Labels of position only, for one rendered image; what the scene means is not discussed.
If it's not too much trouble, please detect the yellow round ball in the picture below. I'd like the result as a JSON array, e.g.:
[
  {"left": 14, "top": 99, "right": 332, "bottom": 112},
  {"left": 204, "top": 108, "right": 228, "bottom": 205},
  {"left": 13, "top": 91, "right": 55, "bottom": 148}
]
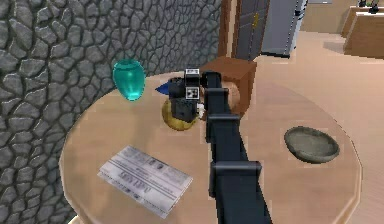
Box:
[{"left": 161, "top": 98, "right": 199, "bottom": 132}]

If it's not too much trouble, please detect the blue flat object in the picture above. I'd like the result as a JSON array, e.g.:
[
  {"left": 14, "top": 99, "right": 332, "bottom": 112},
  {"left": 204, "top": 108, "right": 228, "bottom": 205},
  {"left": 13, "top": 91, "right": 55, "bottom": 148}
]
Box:
[{"left": 154, "top": 81, "right": 171, "bottom": 96}]

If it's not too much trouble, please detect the dark grey room door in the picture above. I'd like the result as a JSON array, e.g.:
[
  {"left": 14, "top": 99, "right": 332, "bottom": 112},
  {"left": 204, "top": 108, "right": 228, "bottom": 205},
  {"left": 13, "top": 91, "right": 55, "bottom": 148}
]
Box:
[{"left": 231, "top": 0, "right": 271, "bottom": 62}]

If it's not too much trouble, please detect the light wooden counter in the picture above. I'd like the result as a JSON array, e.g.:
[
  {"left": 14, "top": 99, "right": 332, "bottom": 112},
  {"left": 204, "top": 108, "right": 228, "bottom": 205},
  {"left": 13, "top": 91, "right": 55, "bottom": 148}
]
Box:
[{"left": 340, "top": 4, "right": 384, "bottom": 60}]

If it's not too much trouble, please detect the grey newspaper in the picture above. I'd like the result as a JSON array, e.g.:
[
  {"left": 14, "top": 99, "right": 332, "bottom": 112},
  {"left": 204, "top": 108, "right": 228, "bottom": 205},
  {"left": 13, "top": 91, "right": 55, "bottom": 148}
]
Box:
[{"left": 97, "top": 145, "right": 194, "bottom": 220}]

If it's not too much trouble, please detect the grey fridge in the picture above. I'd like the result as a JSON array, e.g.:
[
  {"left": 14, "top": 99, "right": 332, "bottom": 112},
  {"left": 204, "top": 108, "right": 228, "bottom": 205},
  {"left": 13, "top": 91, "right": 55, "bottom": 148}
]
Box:
[{"left": 260, "top": 0, "right": 309, "bottom": 59}]

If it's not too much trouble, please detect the teal glass vase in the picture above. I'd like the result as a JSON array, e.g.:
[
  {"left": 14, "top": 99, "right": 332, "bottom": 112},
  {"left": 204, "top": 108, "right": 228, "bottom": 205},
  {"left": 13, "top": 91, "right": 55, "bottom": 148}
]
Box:
[{"left": 112, "top": 58, "right": 147, "bottom": 102}]

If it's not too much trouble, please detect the round light wooden table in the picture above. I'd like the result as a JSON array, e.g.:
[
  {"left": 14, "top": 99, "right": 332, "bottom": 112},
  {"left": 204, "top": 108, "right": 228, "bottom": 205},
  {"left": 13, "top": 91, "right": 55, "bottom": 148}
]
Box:
[{"left": 59, "top": 70, "right": 363, "bottom": 224}]

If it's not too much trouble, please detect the grey-green bowl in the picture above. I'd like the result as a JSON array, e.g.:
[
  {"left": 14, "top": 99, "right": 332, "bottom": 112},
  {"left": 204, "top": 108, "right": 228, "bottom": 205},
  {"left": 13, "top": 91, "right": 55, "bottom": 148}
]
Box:
[{"left": 283, "top": 125, "right": 341, "bottom": 165}]

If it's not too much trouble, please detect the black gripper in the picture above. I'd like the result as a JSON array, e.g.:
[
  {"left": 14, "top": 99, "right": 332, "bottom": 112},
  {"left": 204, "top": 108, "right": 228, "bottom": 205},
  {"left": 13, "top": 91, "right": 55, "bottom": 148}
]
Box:
[{"left": 167, "top": 77, "right": 202, "bottom": 124}]

